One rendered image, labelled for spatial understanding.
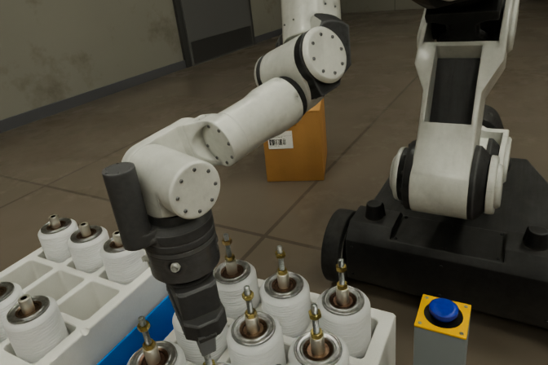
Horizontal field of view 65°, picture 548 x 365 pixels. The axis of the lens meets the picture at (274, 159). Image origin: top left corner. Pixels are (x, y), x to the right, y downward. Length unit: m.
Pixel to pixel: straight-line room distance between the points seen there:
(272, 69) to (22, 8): 3.08
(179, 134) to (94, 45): 3.37
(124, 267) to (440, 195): 0.71
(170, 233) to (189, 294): 0.09
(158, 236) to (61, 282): 0.76
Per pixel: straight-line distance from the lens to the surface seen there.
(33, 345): 1.00
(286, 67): 0.61
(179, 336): 0.84
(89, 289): 1.16
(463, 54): 0.95
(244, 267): 0.92
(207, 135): 0.56
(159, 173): 0.48
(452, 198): 0.86
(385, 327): 0.88
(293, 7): 0.67
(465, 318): 0.72
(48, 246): 1.27
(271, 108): 0.56
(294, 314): 0.85
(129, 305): 1.07
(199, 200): 0.48
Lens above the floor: 0.80
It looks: 23 degrees down
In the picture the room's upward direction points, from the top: 7 degrees counter-clockwise
